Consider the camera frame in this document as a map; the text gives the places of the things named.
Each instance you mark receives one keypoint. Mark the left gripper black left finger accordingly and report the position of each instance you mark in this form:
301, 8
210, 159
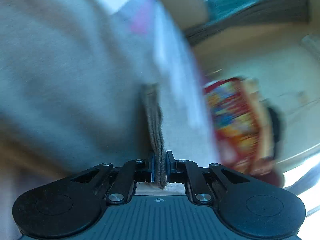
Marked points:
123, 180

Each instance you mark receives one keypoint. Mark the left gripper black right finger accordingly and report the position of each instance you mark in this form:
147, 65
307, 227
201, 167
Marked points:
190, 175

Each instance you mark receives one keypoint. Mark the striped grey pink bedsheet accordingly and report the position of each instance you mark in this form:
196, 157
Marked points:
187, 128

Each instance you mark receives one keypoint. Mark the beige fleece pants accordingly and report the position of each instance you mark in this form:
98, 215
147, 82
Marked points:
73, 74

